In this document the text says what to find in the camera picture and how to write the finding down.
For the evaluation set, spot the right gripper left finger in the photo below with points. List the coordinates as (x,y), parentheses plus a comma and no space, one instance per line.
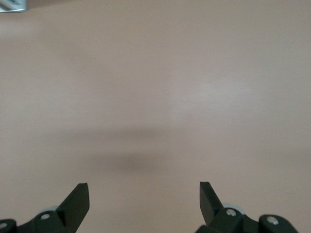
(70,213)

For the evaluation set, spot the aluminium frame profile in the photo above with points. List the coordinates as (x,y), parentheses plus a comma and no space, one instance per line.
(12,5)

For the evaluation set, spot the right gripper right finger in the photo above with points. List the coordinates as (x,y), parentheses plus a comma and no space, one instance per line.
(213,213)

